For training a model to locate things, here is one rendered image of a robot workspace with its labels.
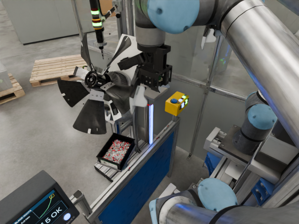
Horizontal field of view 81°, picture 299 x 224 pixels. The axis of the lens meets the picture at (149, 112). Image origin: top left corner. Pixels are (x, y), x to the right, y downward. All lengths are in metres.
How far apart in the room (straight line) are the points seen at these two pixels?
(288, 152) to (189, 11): 0.52
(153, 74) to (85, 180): 1.81
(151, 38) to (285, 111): 0.30
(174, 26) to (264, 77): 0.16
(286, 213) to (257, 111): 0.76
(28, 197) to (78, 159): 1.67
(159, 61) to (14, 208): 0.58
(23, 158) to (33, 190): 1.97
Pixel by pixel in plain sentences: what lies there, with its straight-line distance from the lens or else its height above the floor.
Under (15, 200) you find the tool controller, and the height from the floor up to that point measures 1.24.
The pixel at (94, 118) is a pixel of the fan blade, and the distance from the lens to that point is 1.22.
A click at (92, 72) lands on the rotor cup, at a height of 1.26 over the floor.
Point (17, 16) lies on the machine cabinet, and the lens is 6.41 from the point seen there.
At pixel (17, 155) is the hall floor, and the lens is 2.74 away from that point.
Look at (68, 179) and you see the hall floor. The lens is 2.22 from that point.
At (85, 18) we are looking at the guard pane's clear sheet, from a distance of 2.38.
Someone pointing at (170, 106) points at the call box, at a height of 1.05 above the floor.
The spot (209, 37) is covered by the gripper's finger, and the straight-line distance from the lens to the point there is 0.89.
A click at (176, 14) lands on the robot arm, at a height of 1.72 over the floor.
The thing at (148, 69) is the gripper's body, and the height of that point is 1.57.
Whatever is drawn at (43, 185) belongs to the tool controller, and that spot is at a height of 1.25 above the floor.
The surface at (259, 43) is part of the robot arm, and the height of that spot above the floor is 1.69.
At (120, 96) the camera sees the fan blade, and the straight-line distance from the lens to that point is 1.06.
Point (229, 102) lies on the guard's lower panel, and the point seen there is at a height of 0.91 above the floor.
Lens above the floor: 1.78
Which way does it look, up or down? 40 degrees down
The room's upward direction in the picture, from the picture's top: straight up
